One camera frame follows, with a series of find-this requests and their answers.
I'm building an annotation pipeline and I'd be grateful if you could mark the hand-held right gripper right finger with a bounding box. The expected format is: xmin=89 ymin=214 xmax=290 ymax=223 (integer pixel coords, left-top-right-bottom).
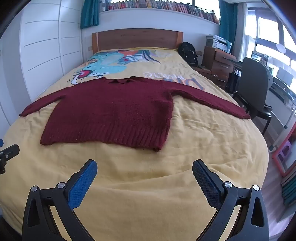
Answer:
xmin=192 ymin=159 xmax=270 ymax=241

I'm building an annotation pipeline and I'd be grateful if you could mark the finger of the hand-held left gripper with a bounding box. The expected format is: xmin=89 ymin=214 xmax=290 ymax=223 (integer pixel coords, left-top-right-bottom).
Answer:
xmin=0 ymin=144 xmax=20 ymax=175

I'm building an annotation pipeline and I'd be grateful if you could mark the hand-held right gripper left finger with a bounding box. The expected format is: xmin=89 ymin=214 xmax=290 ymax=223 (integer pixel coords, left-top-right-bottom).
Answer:
xmin=22 ymin=159 xmax=98 ymax=241

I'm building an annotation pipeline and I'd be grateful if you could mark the maroon knitted sweater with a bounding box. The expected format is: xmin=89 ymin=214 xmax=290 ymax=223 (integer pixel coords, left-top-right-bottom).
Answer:
xmin=19 ymin=76 xmax=251 ymax=152

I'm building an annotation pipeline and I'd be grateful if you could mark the yellow printed blanket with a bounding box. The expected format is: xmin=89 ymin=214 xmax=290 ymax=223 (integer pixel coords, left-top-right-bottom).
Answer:
xmin=0 ymin=47 xmax=270 ymax=241

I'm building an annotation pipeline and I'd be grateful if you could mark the stack of teal books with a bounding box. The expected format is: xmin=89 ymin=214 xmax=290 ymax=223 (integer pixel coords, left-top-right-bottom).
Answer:
xmin=280 ymin=171 xmax=296 ymax=205

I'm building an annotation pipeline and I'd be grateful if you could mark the black hanging bag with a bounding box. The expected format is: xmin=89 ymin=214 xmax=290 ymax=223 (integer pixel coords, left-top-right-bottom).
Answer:
xmin=228 ymin=70 xmax=242 ymax=92

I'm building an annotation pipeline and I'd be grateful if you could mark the white wardrobe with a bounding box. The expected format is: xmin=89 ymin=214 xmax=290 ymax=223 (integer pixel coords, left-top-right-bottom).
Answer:
xmin=0 ymin=0 xmax=83 ymax=142

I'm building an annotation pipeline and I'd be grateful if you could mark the grey office chair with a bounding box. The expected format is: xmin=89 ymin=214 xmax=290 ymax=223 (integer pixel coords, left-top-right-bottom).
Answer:
xmin=232 ymin=57 xmax=274 ymax=136

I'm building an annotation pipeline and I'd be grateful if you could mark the wooden drawer cabinet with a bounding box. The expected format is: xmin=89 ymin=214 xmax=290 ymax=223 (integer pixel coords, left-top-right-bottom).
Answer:
xmin=201 ymin=46 xmax=237 ymax=90

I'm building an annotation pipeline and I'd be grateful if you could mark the black backpack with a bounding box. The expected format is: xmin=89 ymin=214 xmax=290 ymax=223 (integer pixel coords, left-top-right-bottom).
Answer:
xmin=178 ymin=42 xmax=199 ymax=66

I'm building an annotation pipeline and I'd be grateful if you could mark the white printer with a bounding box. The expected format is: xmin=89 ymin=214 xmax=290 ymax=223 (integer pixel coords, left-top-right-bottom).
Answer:
xmin=206 ymin=35 xmax=233 ymax=53

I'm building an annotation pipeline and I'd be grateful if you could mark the white round lamp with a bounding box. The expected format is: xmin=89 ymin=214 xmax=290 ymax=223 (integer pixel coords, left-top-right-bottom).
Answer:
xmin=276 ymin=43 xmax=292 ymax=54

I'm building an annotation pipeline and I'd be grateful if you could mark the wooden headboard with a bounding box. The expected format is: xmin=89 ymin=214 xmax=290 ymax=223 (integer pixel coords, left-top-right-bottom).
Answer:
xmin=92 ymin=29 xmax=184 ymax=52

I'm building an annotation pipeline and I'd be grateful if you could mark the teal curtain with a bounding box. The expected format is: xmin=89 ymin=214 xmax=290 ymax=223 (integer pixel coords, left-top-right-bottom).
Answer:
xmin=218 ymin=0 xmax=235 ymax=44
xmin=80 ymin=0 xmax=100 ymax=29

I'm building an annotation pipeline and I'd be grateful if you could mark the window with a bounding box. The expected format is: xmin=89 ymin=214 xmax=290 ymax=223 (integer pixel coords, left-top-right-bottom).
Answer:
xmin=245 ymin=3 xmax=296 ymax=77

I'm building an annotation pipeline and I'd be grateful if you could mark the row of books on shelf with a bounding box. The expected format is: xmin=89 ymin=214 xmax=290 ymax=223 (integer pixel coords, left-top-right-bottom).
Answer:
xmin=102 ymin=0 xmax=219 ymax=24

